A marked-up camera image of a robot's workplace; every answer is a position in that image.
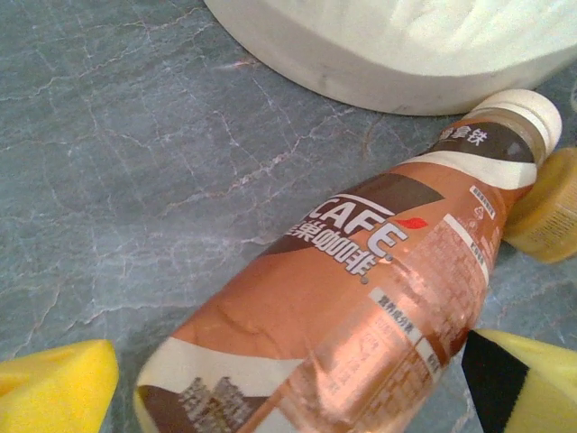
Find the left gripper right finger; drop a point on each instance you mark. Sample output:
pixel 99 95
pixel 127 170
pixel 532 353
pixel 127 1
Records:
pixel 541 392

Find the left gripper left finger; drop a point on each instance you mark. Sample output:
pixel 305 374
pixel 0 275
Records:
pixel 54 392

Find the orange label bottle yellow cap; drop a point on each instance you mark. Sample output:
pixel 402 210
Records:
pixel 550 212

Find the brown coffee bottle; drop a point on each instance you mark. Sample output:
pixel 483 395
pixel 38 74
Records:
pixel 360 293

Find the cream plastic bin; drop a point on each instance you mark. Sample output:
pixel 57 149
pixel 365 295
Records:
pixel 405 58

